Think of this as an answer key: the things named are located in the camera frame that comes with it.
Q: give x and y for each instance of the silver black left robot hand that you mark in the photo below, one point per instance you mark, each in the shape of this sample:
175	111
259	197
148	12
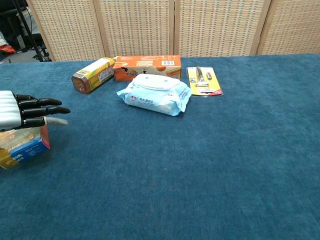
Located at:
10	110

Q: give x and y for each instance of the small yellow and blue box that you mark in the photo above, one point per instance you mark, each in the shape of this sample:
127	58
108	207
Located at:
27	147

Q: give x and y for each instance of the long orange carton box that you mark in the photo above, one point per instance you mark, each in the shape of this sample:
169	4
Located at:
150	65

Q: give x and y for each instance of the orange red bag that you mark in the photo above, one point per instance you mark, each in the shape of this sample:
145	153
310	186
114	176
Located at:
7	49

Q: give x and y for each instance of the black tripod stand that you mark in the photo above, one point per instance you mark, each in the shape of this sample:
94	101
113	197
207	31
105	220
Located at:
28	32

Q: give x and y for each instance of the black office chair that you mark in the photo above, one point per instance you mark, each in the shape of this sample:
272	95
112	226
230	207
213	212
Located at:
10	27

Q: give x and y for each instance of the yellow labelled drink bottle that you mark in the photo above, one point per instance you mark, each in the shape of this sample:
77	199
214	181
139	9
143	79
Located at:
92	76

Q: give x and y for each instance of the woven folding screen panel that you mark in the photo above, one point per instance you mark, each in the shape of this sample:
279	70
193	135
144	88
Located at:
220	27
67	30
292	27
137	27

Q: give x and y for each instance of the light blue wet wipes pack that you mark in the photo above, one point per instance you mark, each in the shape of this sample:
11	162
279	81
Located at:
155	96

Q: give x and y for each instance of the blue carpet table cover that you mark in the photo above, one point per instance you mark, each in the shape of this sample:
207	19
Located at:
175	162

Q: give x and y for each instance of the razor in blister pack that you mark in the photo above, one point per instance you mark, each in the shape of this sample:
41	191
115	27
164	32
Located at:
206	83

